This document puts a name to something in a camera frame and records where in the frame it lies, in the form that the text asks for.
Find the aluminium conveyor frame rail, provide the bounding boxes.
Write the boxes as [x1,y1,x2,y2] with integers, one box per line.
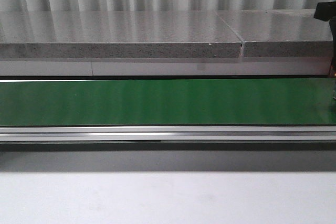
[1,125,335,144]

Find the green conveyor belt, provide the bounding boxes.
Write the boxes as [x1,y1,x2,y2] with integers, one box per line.
[1,78,335,126]

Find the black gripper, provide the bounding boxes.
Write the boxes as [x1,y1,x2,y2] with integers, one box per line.
[313,2,336,72]

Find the grey stone counter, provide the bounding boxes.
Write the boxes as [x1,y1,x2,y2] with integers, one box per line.
[1,9,333,77]

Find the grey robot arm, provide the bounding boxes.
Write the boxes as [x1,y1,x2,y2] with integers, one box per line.
[313,1,335,77]

